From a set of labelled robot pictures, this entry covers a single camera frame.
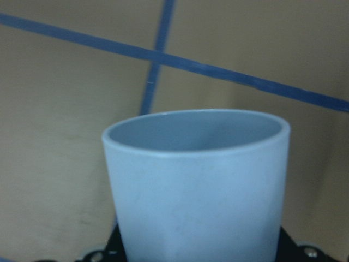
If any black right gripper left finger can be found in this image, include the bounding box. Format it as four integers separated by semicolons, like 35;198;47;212
76;223;127;262

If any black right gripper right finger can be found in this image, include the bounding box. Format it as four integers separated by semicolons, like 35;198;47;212
276;227;338;262

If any light blue plastic cup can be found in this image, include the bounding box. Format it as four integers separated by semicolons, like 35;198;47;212
102;109;291;261

